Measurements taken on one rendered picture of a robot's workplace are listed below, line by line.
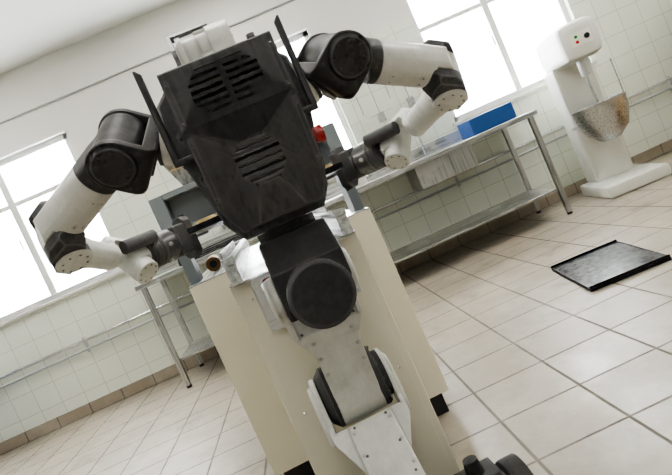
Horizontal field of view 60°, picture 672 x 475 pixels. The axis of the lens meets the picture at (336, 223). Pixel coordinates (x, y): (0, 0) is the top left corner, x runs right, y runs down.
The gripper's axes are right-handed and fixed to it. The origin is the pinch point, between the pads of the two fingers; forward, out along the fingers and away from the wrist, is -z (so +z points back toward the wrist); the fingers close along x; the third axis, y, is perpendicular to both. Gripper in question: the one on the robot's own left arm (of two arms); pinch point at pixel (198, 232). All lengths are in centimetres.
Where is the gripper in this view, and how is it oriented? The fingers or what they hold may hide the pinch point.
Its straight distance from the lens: 169.0
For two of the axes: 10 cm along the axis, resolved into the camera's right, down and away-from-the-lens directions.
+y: -7.4, 2.8, 6.1
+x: -4.0, -9.1, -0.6
